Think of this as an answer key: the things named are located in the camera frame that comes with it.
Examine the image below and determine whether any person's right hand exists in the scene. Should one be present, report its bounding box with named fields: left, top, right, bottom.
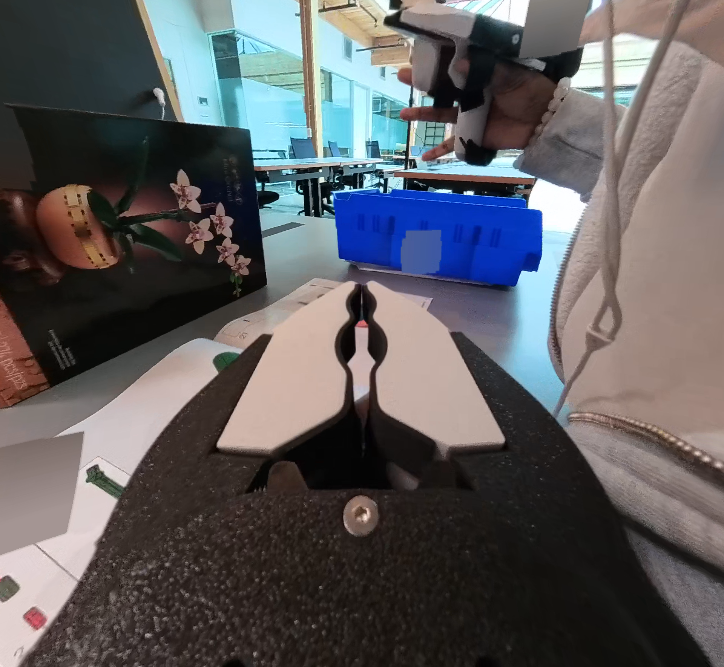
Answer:
left=399, top=62, right=558, bottom=164

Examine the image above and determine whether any blue plastic bin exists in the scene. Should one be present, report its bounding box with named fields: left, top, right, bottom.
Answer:
left=332, top=188, right=544, bottom=288

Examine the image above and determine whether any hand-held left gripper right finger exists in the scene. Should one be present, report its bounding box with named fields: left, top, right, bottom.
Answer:
left=362, top=280, right=506, bottom=450

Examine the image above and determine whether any long wooden top office table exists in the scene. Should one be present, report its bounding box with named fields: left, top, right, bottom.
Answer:
left=253, top=156, right=387, bottom=217

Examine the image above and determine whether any black orchid printed box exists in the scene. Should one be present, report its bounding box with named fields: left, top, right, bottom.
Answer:
left=0, top=103, right=268, bottom=409

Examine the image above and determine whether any white instruction booklet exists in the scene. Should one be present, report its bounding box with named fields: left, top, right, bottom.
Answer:
left=0, top=277, right=434, bottom=667

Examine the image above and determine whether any white bead bracelet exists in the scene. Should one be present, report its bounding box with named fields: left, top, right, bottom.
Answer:
left=528, top=77, right=572, bottom=148

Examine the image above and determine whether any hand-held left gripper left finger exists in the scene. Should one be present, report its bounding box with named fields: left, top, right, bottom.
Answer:
left=216, top=281, right=363, bottom=456

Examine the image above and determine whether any person's white jacket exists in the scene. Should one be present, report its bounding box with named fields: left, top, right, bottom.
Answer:
left=548, top=40, right=724, bottom=667

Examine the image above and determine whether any person's right forearm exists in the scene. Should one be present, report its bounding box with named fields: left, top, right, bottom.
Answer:
left=517, top=0, right=724, bottom=204

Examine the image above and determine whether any white cord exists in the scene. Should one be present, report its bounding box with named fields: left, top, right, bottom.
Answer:
left=551, top=0, right=722, bottom=420

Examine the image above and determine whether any wooden pillar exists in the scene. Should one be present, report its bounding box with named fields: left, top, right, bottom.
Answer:
left=296, top=0, right=325, bottom=158

